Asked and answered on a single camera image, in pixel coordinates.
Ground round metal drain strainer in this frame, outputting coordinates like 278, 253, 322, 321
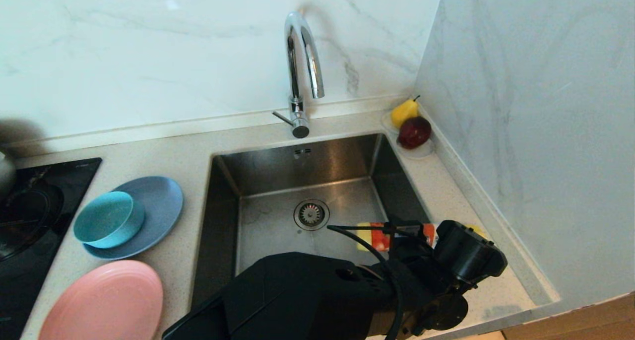
293, 199, 330, 231

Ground pink plate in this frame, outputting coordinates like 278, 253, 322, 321
38, 260, 164, 340

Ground teal bowl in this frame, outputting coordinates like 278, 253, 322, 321
73, 191, 145, 249

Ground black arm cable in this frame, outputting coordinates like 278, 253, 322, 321
326, 224, 422, 340

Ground chrome gooseneck faucet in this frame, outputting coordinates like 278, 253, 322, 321
271, 11, 325, 138

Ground black glass cooktop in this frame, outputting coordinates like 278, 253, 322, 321
0, 157, 102, 340

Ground dark red apple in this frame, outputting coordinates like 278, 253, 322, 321
397, 116, 432, 149

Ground yellow pear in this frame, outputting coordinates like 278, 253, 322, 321
390, 95, 421, 129

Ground stainless steel sink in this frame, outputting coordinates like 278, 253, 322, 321
190, 133, 453, 320

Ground blue-grey plate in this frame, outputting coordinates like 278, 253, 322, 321
82, 176, 184, 260

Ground yellow-capped detergent bottle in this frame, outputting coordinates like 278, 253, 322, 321
357, 222, 438, 253

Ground small white dish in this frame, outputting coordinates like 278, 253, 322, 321
381, 111, 436, 160

